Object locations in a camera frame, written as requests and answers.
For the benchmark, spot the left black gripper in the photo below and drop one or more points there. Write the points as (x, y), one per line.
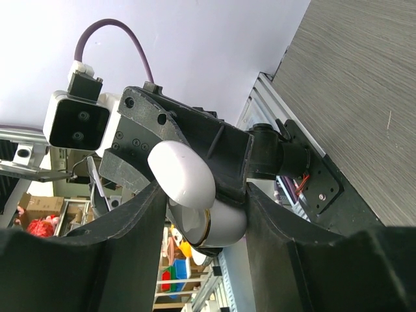
(149, 117)

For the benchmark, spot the white charging case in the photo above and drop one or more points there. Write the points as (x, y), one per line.
(189, 184)

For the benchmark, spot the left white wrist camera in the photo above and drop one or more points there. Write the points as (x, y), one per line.
(77, 118)

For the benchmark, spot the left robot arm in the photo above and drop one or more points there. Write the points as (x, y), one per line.
(264, 151)

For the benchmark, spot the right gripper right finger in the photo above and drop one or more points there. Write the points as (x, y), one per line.
(298, 266)

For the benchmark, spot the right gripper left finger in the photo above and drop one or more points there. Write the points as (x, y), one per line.
(109, 264)

